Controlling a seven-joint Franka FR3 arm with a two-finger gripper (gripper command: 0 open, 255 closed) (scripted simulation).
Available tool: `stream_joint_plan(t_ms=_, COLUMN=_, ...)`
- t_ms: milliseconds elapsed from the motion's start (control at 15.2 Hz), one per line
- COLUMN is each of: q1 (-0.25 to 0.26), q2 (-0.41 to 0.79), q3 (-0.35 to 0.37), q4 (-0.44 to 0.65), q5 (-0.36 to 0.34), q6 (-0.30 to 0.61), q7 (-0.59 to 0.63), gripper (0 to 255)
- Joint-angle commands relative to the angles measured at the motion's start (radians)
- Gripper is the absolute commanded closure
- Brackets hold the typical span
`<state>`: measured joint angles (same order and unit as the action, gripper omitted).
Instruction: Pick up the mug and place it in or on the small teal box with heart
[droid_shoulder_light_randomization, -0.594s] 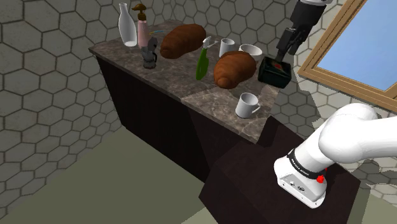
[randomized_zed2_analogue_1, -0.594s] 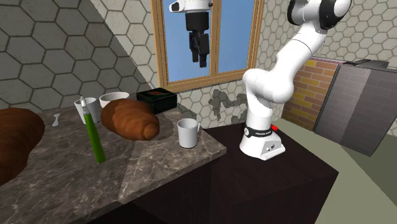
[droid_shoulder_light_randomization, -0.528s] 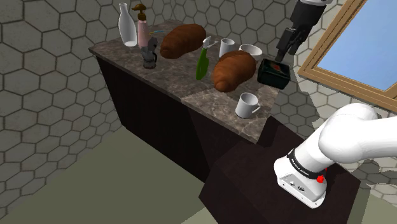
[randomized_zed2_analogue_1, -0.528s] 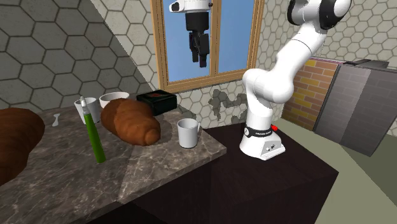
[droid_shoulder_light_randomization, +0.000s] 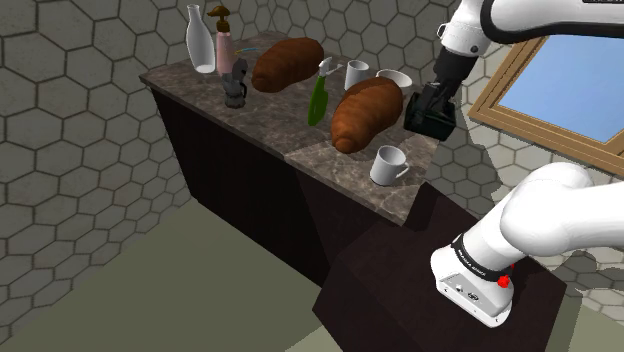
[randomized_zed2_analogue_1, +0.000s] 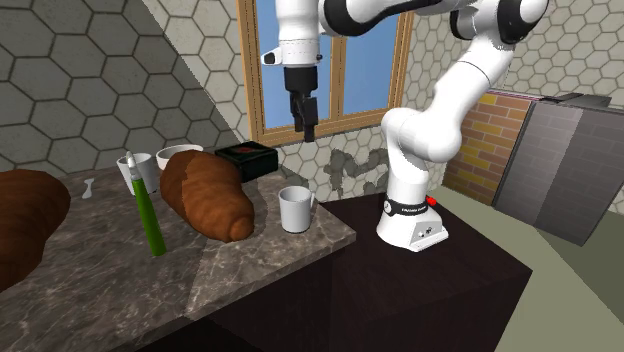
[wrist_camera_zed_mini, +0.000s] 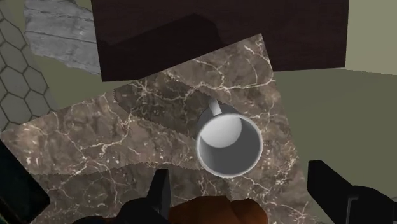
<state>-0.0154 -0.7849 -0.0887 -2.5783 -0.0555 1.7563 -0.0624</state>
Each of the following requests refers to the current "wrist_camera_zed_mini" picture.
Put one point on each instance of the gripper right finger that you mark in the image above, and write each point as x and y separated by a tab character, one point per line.
338	192

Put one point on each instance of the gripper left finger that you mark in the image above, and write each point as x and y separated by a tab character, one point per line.
159	198

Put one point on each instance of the brown rounded thing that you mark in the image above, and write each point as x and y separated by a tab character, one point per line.
217	212

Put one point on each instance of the white mug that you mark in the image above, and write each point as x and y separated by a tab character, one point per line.
229	144

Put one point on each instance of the black box-shaped thing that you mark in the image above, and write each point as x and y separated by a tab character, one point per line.
18	195

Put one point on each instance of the dark brown robot stand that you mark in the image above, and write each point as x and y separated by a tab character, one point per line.
279	31

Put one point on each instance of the grey wooden board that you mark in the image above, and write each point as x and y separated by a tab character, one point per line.
65	34

